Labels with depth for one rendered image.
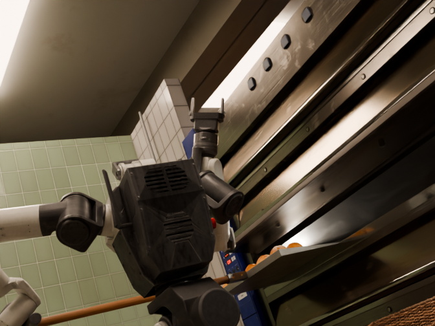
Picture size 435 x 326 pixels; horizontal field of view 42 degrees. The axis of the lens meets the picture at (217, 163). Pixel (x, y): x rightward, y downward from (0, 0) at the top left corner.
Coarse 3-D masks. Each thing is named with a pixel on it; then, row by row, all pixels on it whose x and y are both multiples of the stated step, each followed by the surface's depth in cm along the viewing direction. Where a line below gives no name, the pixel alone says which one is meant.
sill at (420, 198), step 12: (420, 192) 189; (432, 192) 185; (408, 204) 194; (420, 204) 190; (384, 216) 204; (396, 216) 199; (372, 228) 209; (348, 240) 220; (360, 240) 215; (324, 252) 233; (336, 252) 227; (312, 264) 240; (288, 276) 255; (300, 276) 248; (276, 288) 263
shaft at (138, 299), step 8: (216, 280) 224; (224, 280) 226; (136, 296) 207; (152, 296) 209; (104, 304) 200; (112, 304) 201; (120, 304) 202; (128, 304) 203; (136, 304) 205; (72, 312) 193; (80, 312) 194; (88, 312) 195; (96, 312) 197; (48, 320) 188; (56, 320) 189; (64, 320) 191
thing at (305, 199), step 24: (408, 96) 172; (432, 96) 172; (384, 120) 181; (408, 120) 183; (432, 120) 185; (360, 144) 193; (336, 168) 207; (360, 168) 210; (312, 192) 223; (336, 192) 227; (264, 216) 242; (288, 216) 242; (240, 240) 260; (264, 240) 265
